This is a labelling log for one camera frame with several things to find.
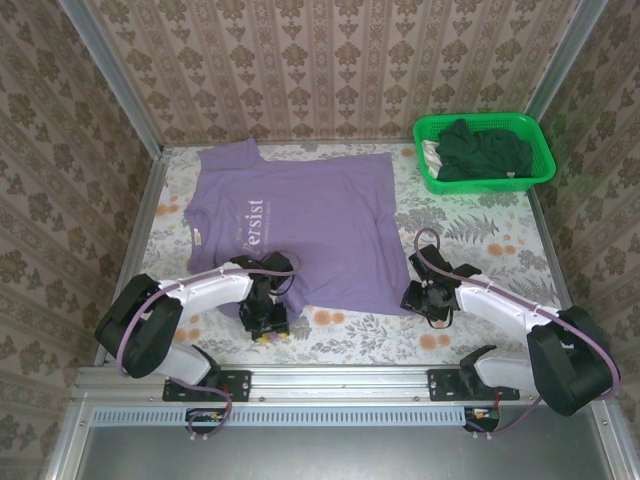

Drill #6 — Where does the purple t-shirt with white print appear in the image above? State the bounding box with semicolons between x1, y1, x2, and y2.
183;138;416;321

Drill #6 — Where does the floral fern print table cover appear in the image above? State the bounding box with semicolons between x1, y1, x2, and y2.
115;142;581;366

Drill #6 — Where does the black electronics board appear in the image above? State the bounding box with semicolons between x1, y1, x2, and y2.
184;407;232;437
462;405;502;434

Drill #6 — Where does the grey metal panel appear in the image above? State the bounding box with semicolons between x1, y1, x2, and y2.
47;404;640;480

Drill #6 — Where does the white cloth in basket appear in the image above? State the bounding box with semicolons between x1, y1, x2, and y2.
420;139;444;180

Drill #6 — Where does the dark green t-shirt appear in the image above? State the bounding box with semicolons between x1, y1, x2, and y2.
435;118;532;182

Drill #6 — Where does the green plastic perforated basket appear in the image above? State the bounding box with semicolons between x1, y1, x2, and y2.
412;112;558;195

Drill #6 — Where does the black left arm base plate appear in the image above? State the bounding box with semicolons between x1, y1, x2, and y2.
162;368;252;403

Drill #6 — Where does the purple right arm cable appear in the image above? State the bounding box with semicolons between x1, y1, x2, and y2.
414;227;621;441

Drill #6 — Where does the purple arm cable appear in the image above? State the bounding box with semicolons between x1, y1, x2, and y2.
115;249;302;444
414;227;621;441

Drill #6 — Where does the aluminium mounting rail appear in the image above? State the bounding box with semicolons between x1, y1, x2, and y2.
74;364;619;404

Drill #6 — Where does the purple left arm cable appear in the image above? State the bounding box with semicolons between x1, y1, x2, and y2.
115;249;302;444

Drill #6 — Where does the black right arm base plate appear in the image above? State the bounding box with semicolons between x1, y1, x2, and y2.
427;368;521;403

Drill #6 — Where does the grey slotted cable duct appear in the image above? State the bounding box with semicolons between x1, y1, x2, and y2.
92;405;469;428

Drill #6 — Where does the aluminium side rail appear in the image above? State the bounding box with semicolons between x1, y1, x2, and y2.
94;147;172;366
527;189;591;364

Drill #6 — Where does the aluminium frame post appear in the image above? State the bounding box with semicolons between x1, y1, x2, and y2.
58;0;166;156
524;0;609;120

